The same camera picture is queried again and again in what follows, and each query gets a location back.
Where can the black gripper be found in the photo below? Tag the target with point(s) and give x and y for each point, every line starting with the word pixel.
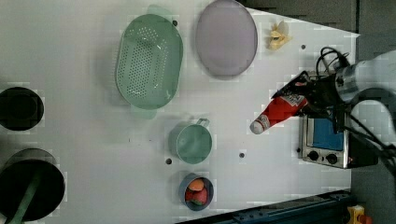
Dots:
pixel 321 95

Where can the red ketchup bottle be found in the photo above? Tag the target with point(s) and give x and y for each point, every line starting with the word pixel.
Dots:
pixel 279 109

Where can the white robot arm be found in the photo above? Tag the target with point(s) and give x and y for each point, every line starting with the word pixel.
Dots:
pixel 372 80

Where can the black toaster oven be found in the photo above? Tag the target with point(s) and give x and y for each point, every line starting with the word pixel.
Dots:
pixel 323 141

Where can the yellow crumpled wrapper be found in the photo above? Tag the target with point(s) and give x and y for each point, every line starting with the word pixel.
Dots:
pixel 279 36

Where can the lilac round plate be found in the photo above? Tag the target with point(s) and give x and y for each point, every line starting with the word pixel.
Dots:
pixel 226 38

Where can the green metal cup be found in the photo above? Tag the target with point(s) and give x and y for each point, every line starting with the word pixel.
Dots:
pixel 191 142

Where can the yellow red clamp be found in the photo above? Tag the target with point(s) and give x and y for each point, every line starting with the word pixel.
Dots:
pixel 358 216

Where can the grey bowl with fruit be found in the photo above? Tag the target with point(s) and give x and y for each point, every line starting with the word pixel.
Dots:
pixel 196 192

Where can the green perforated colander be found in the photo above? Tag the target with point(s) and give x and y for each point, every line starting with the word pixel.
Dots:
pixel 149 61

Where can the small black round pot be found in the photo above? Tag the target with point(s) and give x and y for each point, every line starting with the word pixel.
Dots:
pixel 20 109

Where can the large black round pot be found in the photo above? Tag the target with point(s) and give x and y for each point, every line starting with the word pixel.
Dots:
pixel 16 175

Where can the blue metal frame rail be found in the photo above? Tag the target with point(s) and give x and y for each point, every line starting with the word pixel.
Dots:
pixel 326 208

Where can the green utensil handle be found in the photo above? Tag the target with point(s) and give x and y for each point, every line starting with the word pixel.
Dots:
pixel 25 201

